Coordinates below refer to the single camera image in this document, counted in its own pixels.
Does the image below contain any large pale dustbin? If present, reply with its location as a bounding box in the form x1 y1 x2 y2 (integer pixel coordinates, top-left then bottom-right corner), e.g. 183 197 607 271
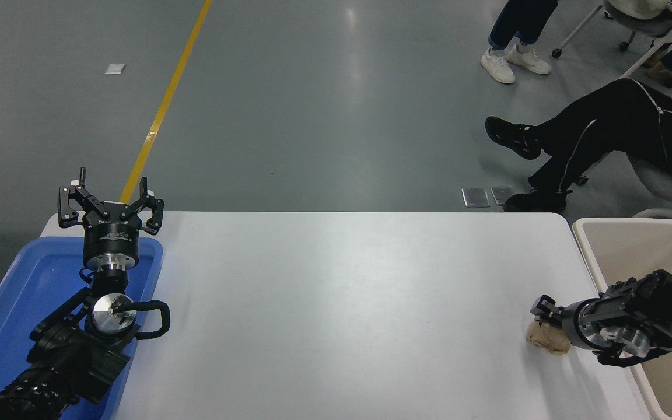
572 218 672 420

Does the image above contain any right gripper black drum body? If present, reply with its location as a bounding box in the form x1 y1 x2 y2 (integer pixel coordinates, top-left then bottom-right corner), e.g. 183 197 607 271
559 300 593 350

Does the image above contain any blue plastic tray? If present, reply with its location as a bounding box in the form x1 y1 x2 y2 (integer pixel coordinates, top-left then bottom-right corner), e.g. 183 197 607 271
0 236 164 420

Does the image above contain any tan paper ball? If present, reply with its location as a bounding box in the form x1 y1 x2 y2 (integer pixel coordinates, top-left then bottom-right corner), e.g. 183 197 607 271
526 321 573 355

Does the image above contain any yellow floor line tape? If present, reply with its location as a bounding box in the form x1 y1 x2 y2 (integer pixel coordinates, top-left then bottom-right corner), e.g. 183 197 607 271
119 0 213 205

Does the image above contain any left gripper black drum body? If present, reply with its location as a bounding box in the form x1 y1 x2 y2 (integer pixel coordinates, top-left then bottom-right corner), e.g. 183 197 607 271
83 203 142 263

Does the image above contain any grey office chair white frame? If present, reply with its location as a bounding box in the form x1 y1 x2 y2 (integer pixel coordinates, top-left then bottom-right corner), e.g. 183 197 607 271
552 0 672 79

